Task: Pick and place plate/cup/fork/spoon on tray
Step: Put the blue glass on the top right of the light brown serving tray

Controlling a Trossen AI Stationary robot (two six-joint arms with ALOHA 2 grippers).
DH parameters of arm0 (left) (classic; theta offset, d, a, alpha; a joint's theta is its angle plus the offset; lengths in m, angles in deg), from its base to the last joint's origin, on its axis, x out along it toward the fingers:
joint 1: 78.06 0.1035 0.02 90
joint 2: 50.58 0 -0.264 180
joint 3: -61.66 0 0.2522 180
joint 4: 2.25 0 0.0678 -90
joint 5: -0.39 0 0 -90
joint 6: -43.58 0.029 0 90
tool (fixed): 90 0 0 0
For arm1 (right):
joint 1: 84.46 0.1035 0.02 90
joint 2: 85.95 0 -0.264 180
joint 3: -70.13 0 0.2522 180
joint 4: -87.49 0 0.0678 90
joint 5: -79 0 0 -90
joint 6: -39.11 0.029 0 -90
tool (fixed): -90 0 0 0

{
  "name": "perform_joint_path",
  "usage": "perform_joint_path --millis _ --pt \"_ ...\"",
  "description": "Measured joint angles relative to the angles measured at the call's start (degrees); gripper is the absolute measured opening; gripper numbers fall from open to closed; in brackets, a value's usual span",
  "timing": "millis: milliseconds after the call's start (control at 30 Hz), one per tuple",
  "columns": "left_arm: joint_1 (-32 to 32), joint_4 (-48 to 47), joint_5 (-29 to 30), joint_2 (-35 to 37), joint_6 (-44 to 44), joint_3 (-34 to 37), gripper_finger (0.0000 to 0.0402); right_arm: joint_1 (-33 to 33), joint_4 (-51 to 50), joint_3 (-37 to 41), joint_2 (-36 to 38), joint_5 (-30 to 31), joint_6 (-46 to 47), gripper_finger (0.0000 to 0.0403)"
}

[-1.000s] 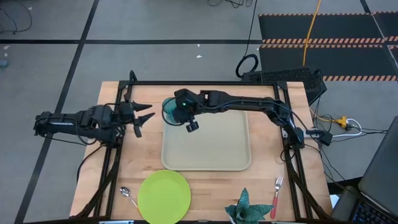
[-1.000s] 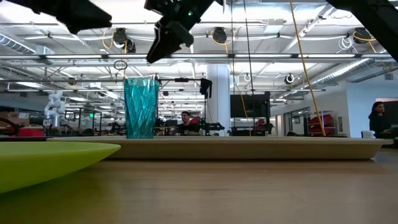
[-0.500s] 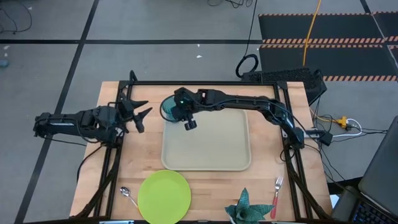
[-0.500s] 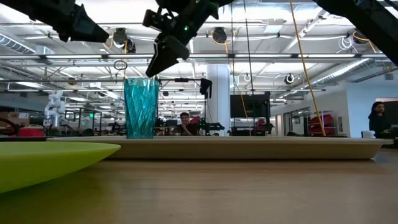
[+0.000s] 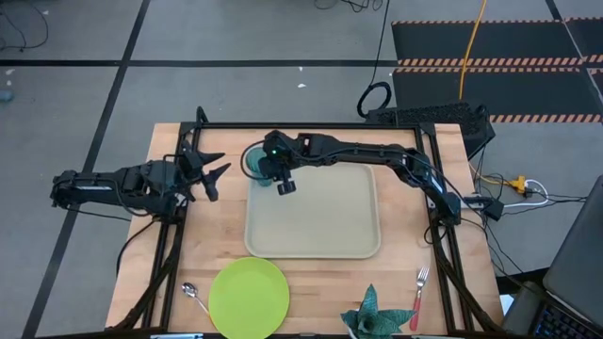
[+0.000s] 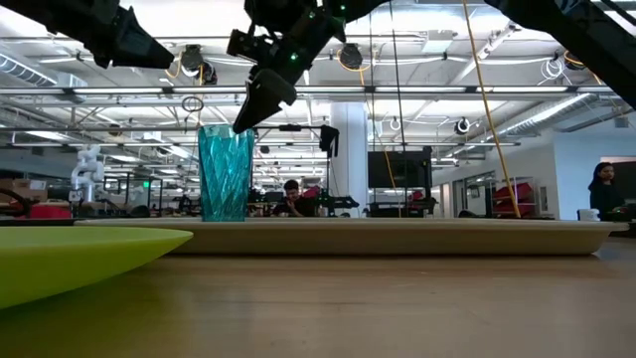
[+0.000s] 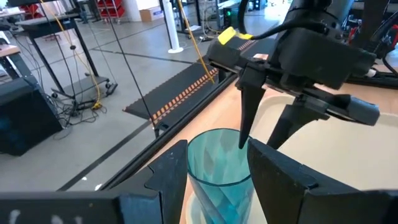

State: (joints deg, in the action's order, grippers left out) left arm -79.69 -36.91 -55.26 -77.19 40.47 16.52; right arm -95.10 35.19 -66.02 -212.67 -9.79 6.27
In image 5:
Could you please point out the black aluminium table frame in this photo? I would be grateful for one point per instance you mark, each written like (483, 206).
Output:
(235, 125)

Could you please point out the beige plastic tray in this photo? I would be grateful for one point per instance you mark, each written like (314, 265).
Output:
(320, 221)

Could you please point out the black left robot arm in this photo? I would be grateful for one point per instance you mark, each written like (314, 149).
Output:
(94, 193)

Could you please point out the black hazard-striped floor mat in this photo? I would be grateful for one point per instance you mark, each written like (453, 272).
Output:
(471, 42)
(589, 37)
(494, 89)

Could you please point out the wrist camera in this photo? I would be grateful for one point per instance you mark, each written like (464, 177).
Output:
(275, 143)
(181, 173)

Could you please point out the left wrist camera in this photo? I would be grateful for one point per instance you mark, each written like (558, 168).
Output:
(181, 173)

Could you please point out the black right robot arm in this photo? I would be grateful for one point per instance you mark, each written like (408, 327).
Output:
(367, 153)

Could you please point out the grey laptop lid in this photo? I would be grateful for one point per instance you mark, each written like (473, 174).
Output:
(579, 254)

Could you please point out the yellow power plug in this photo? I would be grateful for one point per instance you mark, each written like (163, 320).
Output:
(519, 183)

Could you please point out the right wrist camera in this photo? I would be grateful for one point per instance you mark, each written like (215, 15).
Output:
(275, 143)

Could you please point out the teal faceted plastic cup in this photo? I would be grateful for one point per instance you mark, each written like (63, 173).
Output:
(252, 172)

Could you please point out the teal cloth napkin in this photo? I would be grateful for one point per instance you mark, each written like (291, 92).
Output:
(372, 320)

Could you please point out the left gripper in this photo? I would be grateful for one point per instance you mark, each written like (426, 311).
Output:
(198, 170)

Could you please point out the black power adapter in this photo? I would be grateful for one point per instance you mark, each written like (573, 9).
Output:
(493, 210)

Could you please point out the black backlit keyboard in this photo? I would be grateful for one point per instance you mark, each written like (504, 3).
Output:
(560, 325)

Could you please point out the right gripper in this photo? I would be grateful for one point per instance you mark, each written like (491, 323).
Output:
(282, 172)

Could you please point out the lime green plate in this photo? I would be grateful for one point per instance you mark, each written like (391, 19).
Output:
(249, 299)

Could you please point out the dark grey rounded object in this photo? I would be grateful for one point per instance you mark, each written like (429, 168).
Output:
(523, 308)

